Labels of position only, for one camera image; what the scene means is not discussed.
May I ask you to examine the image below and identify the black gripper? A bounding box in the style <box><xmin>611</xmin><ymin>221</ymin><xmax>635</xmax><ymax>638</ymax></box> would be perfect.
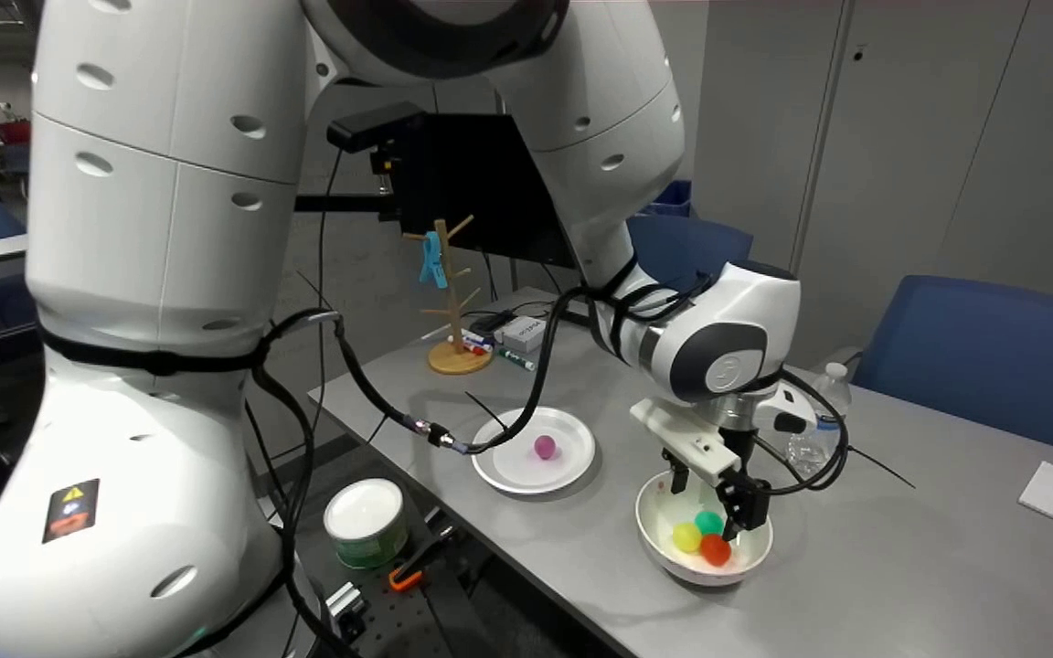
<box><xmin>662</xmin><ymin>427</ymin><xmax>773</xmax><ymax>536</ymax></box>

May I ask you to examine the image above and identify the green ball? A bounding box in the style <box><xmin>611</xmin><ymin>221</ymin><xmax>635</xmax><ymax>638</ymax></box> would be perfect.
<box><xmin>696</xmin><ymin>510</ymin><xmax>723</xmax><ymax>535</ymax></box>

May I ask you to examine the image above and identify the orange ball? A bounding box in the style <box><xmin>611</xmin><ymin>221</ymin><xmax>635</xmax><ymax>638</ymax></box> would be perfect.
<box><xmin>700</xmin><ymin>535</ymin><xmax>730</xmax><ymax>566</ymax></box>

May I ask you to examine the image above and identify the yellow ball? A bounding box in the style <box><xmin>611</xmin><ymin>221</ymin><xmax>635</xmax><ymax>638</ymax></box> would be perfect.
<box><xmin>673</xmin><ymin>524</ymin><xmax>701</xmax><ymax>554</ymax></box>

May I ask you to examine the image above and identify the purple ball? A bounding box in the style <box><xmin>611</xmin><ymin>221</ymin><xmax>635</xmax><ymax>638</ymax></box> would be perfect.
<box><xmin>534</xmin><ymin>433</ymin><xmax>558</xmax><ymax>459</ymax></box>

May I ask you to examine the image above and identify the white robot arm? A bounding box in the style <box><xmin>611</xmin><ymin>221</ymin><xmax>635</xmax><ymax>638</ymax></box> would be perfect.
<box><xmin>0</xmin><ymin>0</ymin><xmax>801</xmax><ymax>658</ymax></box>

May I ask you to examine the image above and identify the white ceramic bowl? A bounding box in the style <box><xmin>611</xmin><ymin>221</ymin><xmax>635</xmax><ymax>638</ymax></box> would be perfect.
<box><xmin>632</xmin><ymin>470</ymin><xmax>775</xmax><ymax>589</ymax></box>

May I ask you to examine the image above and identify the white plastic plate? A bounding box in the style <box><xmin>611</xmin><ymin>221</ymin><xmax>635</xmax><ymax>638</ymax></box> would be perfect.
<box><xmin>473</xmin><ymin>405</ymin><xmax>596</xmax><ymax>497</ymax></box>

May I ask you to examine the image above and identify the clear water bottle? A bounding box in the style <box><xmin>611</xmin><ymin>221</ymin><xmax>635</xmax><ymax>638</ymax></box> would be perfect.
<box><xmin>786</xmin><ymin>360</ymin><xmax>851</xmax><ymax>477</ymax></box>

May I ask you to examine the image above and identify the blue office chair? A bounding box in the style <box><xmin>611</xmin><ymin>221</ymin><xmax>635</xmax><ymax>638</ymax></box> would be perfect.
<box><xmin>856</xmin><ymin>273</ymin><xmax>1053</xmax><ymax>447</ymax></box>

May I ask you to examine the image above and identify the wooden mug tree stand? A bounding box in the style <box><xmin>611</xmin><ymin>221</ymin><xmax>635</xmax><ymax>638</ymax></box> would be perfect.
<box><xmin>416</xmin><ymin>218</ymin><xmax>491</xmax><ymax>377</ymax></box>

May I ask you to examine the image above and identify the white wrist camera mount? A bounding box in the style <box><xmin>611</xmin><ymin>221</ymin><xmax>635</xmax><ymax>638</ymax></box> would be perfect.
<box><xmin>629</xmin><ymin>398</ymin><xmax>739</xmax><ymax>477</ymax></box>

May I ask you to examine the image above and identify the orange handled clamp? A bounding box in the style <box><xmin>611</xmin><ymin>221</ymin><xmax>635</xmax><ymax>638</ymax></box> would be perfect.
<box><xmin>388</xmin><ymin>525</ymin><xmax>453</xmax><ymax>593</ymax></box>

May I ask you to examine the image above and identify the black cable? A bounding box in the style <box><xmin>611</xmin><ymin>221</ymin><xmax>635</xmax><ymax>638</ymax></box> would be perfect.
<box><xmin>238</xmin><ymin>284</ymin><xmax>629</xmax><ymax>455</ymax></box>

